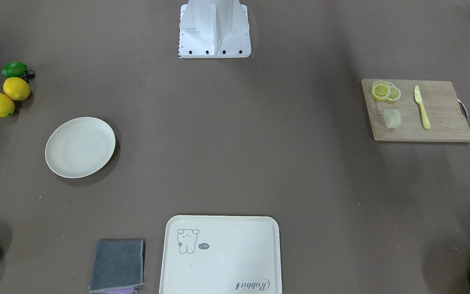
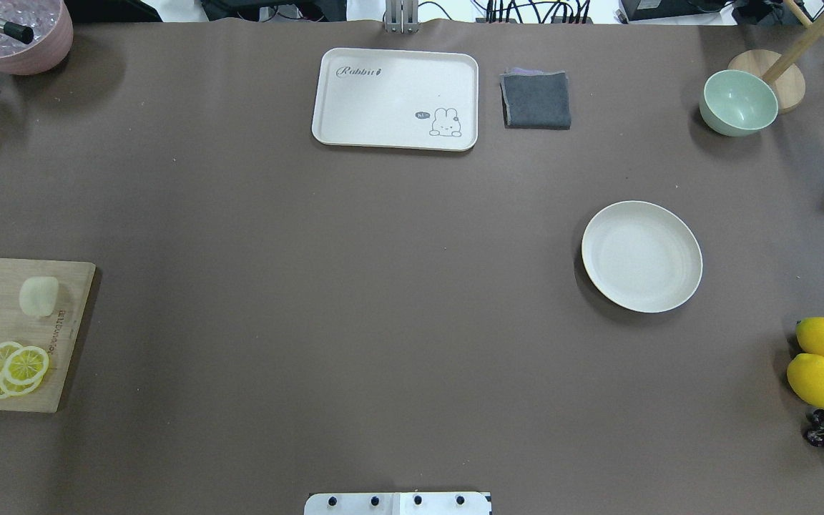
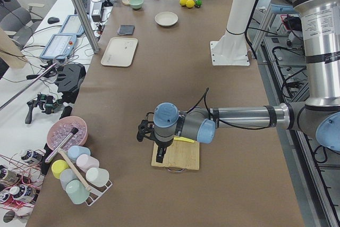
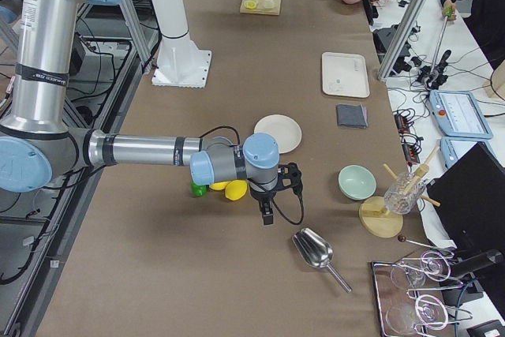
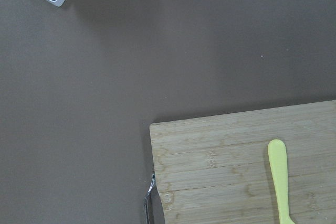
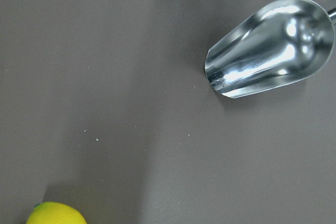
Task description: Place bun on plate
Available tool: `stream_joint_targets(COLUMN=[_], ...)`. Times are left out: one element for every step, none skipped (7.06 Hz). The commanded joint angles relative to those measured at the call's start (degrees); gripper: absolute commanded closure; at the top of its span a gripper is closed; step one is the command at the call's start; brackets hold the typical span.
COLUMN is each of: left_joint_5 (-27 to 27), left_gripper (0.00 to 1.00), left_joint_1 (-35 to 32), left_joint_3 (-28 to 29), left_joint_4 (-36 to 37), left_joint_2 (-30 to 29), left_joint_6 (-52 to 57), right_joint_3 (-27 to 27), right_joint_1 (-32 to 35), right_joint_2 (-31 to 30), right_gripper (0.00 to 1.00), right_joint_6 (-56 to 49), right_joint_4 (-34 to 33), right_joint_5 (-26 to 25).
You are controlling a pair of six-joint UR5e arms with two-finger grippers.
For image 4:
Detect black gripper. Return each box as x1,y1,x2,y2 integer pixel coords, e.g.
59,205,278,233
249,163,302,226

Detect round white plate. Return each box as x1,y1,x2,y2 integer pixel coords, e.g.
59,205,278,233
254,114,302,154

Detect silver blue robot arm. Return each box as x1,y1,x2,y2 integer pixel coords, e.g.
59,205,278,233
1,0,303,225

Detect rectangular white tray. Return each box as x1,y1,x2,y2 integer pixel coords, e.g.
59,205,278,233
322,52,370,99

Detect yellow lemon front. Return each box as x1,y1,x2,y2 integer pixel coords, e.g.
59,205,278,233
224,180,249,201

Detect metal scoop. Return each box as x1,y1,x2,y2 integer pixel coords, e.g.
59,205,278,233
292,227,352,293

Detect yellow lemon back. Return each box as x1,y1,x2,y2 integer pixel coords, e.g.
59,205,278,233
209,181,230,191

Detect green toy pepper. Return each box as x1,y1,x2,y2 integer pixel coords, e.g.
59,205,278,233
190,182,208,197

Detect mint green bowl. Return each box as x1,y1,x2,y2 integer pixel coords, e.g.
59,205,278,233
338,165,376,200

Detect wooden cup rack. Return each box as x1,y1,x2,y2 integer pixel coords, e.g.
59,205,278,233
359,145,440,238

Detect folded grey cloth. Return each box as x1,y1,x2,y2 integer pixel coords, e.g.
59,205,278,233
336,103,368,129

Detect clear glass cup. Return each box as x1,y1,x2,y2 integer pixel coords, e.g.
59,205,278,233
384,172,425,215

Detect blue teach pendant lower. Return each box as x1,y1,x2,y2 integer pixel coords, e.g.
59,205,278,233
440,137,479,169

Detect blue teach pendant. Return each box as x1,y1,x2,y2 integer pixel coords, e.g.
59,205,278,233
429,90,493,140
440,137,479,169

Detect black monitor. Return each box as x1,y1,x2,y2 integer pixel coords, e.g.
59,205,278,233
428,142,504,252

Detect yellow lemon slice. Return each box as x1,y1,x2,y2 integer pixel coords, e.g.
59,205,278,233
243,0,258,10

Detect blue teach pendant upper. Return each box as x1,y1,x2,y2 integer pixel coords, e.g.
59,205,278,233
429,90,493,140

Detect metal grabber stick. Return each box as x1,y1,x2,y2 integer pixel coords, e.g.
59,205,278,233
428,6,454,87

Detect person in black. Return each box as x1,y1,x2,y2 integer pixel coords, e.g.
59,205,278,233
440,0,504,69

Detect metal wire glass rack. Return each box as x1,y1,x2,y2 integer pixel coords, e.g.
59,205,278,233
371,250,473,336

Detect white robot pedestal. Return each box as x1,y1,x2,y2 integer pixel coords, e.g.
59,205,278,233
151,0,211,88

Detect aluminium frame post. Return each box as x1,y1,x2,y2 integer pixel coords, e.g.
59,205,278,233
377,0,425,83

